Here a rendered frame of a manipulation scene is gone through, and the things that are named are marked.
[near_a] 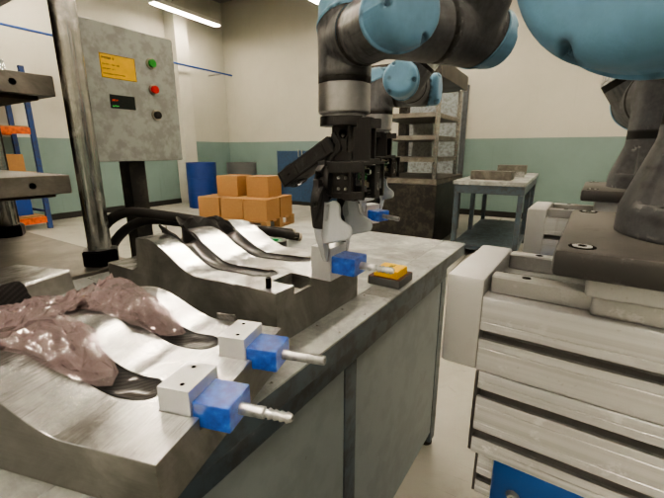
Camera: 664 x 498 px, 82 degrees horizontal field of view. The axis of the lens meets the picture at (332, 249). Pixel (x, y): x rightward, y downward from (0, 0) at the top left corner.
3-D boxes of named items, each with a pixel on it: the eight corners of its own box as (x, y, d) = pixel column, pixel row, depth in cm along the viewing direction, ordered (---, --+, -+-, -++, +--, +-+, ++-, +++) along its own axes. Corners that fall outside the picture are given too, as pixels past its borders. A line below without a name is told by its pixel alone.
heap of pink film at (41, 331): (197, 325, 55) (192, 274, 53) (91, 400, 39) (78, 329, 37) (58, 305, 62) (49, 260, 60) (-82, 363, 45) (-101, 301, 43)
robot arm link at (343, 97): (307, 83, 53) (337, 91, 60) (307, 118, 54) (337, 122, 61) (355, 78, 49) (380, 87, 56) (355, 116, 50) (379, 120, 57)
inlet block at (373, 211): (404, 227, 102) (405, 207, 100) (391, 230, 99) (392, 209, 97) (371, 220, 112) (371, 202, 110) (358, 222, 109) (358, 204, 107)
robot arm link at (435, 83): (434, 103, 86) (387, 105, 91) (442, 108, 96) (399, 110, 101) (436, 65, 85) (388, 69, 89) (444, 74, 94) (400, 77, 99)
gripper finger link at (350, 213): (370, 257, 61) (365, 203, 57) (338, 252, 64) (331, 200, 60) (377, 248, 64) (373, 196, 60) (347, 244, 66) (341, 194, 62)
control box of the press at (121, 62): (211, 413, 165) (177, 39, 129) (146, 457, 141) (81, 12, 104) (180, 395, 177) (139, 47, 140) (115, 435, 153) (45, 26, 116)
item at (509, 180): (531, 229, 548) (539, 164, 525) (517, 262, 389) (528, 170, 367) (479, 224, 582) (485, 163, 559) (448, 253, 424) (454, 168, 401)
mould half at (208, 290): (357, 295, 82) (358, 234, 79) (278, 346, 61) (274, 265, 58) (204, 260, 108) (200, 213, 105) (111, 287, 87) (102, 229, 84)
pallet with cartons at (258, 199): (294, 222, 604) (293, 174, 585) (267, 232, 531) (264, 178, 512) (232, 217, 649) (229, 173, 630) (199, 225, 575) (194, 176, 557)
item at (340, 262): (399, 284, 59) (401, 250, 58) (386, 293, 55) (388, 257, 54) (327, 270, 66) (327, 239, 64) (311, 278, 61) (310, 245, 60)
